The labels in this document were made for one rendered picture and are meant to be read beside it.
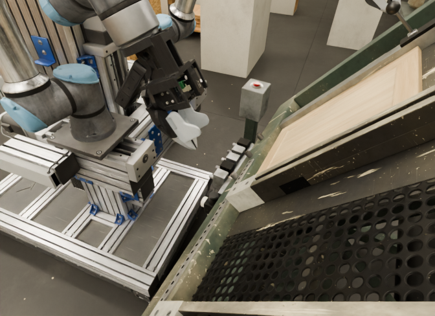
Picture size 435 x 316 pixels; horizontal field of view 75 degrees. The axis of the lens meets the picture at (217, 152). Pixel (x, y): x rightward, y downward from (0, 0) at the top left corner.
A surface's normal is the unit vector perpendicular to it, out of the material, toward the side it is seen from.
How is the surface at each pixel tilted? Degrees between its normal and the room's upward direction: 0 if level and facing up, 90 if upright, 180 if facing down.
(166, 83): 90
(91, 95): 90
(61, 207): 0
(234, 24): 90
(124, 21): 77
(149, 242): 0
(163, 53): 90
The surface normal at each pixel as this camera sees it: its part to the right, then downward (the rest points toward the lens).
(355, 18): -0.36, 0.62
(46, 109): 0.81, 0.30
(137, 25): 0.35, 0.36
